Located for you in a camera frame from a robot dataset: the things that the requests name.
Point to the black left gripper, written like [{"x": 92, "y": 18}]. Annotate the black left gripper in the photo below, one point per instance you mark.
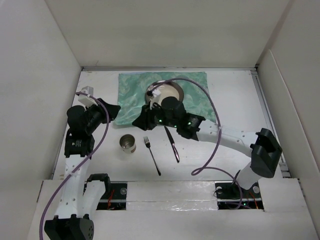
[{"x": 113, "y": 109}]

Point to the round metal plate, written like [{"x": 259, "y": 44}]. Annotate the round metal plate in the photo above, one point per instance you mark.
[{"x": 170, "y": 89}]

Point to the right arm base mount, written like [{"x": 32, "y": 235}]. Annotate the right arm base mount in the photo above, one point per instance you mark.
[{"x": 228, "y": 196}]

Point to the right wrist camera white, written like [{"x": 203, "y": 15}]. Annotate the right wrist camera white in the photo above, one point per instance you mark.
[{"x": 153, "y": 96}]

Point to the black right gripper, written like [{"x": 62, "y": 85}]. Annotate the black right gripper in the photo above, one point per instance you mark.
[{"x": 143, "y": 120}]

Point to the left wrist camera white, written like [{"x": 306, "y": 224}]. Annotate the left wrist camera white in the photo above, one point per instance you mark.
[{"x": 85, "y": 97}]

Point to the white foam front panel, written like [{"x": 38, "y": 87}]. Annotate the white foam front panel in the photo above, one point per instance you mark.
[{"x": 182, "y": 196}]

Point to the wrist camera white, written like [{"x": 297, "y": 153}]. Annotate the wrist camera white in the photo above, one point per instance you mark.
[
  {"x": 153, "y": 96},
  {"x": 85, "y": 97}
]

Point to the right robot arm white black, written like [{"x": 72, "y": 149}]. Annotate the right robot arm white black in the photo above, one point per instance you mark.
[{"x": 261, "y": 147}]

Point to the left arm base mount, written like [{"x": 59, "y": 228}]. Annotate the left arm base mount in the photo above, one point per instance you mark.
[{"x": 114, "y": 199}]

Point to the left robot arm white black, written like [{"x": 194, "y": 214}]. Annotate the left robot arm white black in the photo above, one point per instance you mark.
[{"x": 80, "y": 195}]

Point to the black handled table knife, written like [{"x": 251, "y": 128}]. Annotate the black handled table knife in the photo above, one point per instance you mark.
[{"x": 172, "y": 143}]

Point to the steel cup with white band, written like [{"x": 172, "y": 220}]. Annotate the steel cup with white band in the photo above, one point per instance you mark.
[{"x": 128, "y": 143}]

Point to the silver fork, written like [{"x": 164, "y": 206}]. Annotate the silver fork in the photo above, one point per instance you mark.
[{"x": 148, "y": 145}]

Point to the green satin tablecloth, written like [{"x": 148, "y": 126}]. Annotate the green satin tablecloth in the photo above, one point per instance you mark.
[{"x": 132, "y": 88}]

